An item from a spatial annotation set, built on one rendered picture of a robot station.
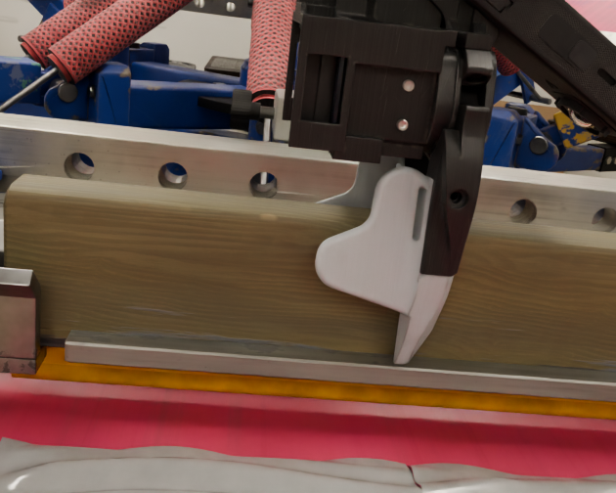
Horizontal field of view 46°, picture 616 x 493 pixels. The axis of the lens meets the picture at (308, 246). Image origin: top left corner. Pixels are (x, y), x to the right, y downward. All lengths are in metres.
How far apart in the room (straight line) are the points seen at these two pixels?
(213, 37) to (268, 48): 3.65
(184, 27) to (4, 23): 1.01
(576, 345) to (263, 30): 0.56
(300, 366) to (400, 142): 0.11
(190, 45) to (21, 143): 3.92
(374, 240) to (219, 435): 0.12
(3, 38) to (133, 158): 4.13
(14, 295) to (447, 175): 0.19
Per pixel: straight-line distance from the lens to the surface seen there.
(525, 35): 0.32
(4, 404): 0.38
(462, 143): 0.30
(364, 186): 0.37
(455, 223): 0.30
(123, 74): 0.95
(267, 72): 0.78
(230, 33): 4.45
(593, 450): 0.41
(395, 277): 0.32
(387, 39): 0.30
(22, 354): 0.35
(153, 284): 0.34
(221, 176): 0.55
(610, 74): 0.34
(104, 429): 0.36
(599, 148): 1.77
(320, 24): 0.29
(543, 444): 0.40
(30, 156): 0.57
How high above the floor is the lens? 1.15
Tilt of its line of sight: 18 degrees down
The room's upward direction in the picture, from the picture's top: 7 degrees clockwise
